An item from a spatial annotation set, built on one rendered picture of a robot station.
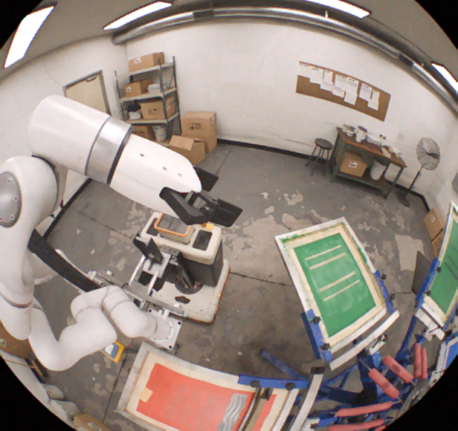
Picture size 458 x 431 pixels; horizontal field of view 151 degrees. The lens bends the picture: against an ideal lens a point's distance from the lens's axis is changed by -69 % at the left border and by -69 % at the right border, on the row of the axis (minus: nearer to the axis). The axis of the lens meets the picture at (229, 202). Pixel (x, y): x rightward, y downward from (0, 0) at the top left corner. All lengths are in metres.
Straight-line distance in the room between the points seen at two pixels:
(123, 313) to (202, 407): 0.69
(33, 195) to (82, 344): 0.39
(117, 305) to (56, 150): 0.43
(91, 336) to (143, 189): 0.40
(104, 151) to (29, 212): 0.10
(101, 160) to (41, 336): 0.39
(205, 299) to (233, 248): 0.79
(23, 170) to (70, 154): 0.06
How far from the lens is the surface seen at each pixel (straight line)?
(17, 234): 0.19
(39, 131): 0.22
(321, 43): 3.41
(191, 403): 1.04
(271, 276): 2.08
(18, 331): 0.39
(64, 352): 0.48
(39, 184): 0.19
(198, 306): 1.67
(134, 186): 0.19
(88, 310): 0.53
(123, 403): 1.18
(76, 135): 0.20
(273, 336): 1.95
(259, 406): 0.93
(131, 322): 0.52
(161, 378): 1.04
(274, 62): 3.34
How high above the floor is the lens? 1.90
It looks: 46 degrees down
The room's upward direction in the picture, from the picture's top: straight up
